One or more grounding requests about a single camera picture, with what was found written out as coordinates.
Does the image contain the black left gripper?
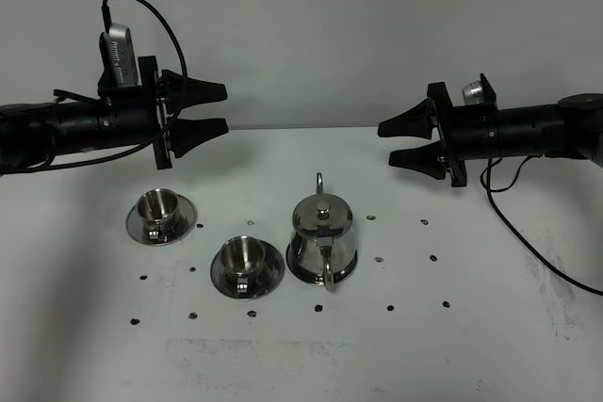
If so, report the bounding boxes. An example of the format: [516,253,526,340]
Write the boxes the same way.
[97,56,229,158]

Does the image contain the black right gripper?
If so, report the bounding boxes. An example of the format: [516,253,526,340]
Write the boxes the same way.
[377,73,498,187]

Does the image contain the stainless steel teapot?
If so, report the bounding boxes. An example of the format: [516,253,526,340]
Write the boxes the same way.
[285,173,358,292]

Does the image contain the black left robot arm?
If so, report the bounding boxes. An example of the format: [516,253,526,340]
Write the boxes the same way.
[1,56,229,174]

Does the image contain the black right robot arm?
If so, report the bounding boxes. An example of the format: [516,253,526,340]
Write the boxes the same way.
[378,74,602,187]

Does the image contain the far stainless steel teacup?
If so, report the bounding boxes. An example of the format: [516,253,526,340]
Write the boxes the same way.
[135,188,181,242]

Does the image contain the stainless steel teacup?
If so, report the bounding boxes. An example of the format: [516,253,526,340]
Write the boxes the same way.
[135,188,181,242]
[219,235,266,296]

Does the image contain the far stainless steel saucer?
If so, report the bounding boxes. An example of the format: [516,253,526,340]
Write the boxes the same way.
[125,194,197,246]

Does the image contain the stainless steel saucer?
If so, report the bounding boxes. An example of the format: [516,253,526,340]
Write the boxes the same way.
[125,194,197,246]
[210,239,285,300]

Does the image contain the near stainless steel teacup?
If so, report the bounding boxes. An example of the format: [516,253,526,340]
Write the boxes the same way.
[219,235,266,296]

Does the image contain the near stainless steel saucer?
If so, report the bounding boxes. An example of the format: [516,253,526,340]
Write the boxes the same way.
[210,239,285,300]

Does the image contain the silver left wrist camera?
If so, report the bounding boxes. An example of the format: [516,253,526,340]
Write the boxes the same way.
[100,23,139,88]

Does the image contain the black left camera cable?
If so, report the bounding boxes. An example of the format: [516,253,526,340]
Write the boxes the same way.
[27,0,190,171]

